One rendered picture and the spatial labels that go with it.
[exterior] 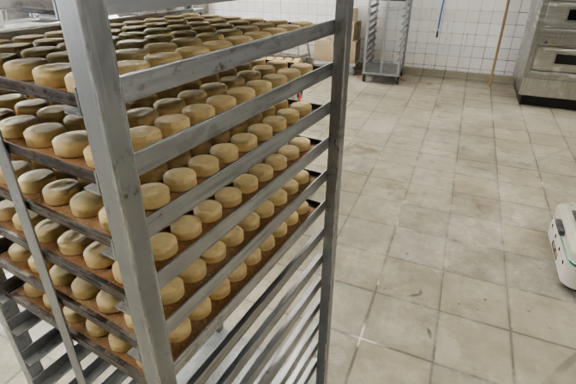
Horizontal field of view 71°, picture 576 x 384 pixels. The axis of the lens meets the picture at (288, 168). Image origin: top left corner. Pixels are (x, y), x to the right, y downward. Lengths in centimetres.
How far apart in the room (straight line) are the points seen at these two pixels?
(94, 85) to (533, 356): 195
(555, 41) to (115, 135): 503
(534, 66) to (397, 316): 379
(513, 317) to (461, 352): 36
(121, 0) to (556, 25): 494
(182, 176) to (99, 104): 25
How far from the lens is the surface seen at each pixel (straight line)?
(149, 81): 50
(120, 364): 76
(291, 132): 81
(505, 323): 218
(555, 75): 525
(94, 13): 41
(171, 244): 65
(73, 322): 87
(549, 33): 524
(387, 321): 200
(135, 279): 52
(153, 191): 61
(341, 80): 93
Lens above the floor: 144
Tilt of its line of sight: 27 degrees down
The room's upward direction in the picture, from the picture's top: straight up
